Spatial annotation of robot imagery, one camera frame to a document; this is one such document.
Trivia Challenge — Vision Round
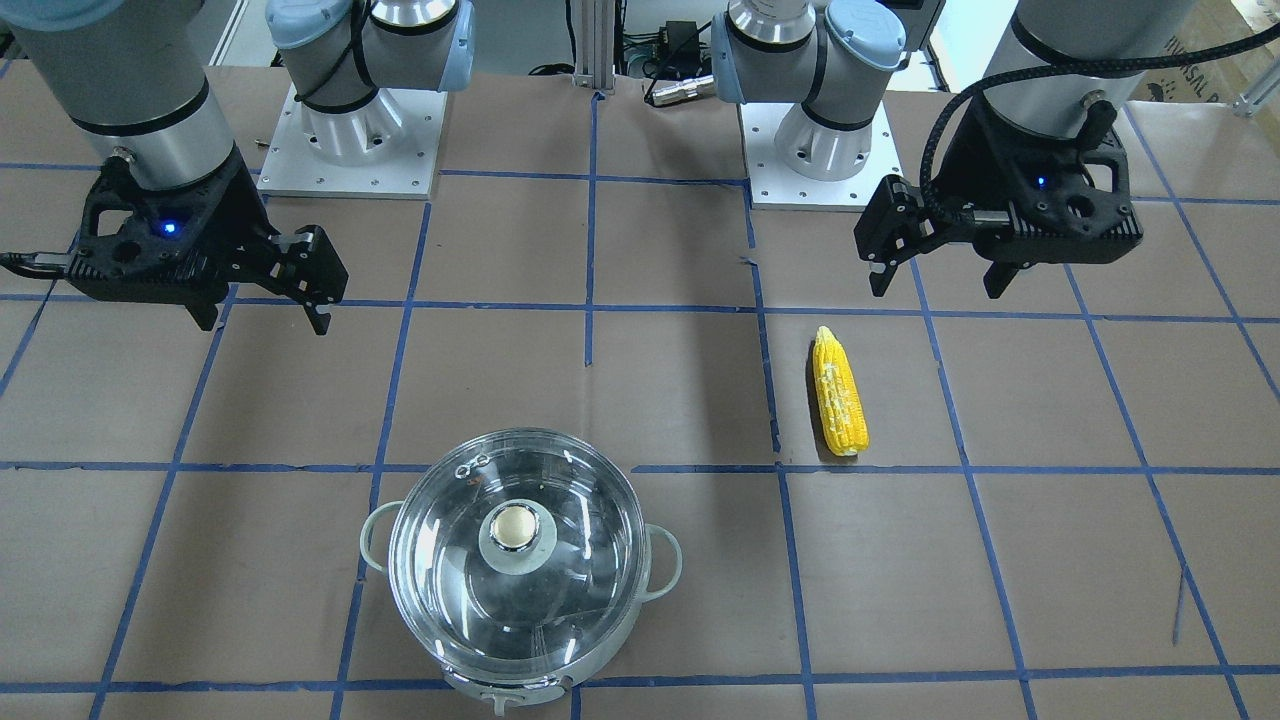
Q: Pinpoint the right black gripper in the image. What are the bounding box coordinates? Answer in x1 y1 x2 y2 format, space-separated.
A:
3 150 349 336

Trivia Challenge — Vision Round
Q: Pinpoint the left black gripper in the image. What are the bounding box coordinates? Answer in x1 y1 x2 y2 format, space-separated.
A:
854 97 1143 299

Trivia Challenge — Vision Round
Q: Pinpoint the yellow corn cob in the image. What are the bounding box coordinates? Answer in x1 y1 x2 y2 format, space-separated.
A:
812 325 870 457

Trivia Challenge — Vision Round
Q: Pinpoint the glass pot lid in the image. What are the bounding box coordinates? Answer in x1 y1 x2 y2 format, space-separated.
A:
358 428 684 715

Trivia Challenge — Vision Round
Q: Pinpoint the silver cylindrical connector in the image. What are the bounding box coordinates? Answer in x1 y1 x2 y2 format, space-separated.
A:
645 76 716 108

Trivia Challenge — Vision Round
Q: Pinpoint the black power brick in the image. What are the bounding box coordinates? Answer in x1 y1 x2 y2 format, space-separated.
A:
658 20 701 65

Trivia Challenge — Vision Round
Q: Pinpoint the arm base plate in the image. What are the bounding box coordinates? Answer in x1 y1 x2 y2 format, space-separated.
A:
739 102 902 211
257 88 451 201

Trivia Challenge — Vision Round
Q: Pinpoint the aluminium frame post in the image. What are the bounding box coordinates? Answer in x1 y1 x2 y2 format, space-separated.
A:
568 1 621 96

